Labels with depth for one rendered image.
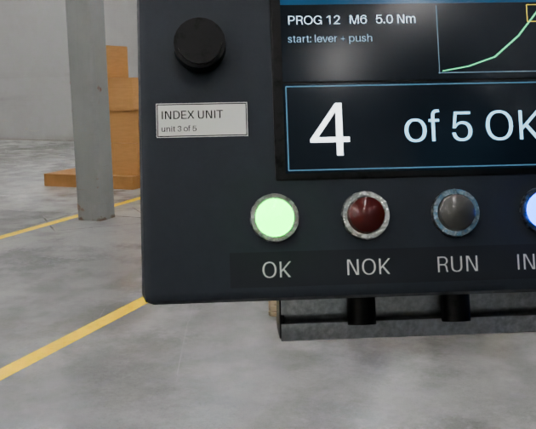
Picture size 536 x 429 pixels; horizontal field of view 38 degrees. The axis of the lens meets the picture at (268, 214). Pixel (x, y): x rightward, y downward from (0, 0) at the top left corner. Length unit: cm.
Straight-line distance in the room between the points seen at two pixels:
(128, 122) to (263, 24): 840
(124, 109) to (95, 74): 208
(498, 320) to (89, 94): 631
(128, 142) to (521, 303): 841
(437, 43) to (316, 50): 7
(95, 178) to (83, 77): 86
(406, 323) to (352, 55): 18
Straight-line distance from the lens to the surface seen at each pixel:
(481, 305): 52
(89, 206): 686
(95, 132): 674
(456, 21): 46
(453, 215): 43
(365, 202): 42
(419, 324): 51
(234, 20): 44
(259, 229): 42
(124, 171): 888
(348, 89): 44
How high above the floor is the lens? 119
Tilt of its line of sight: 10 degrees down
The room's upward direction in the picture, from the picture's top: 1 degrees counter-clockwise
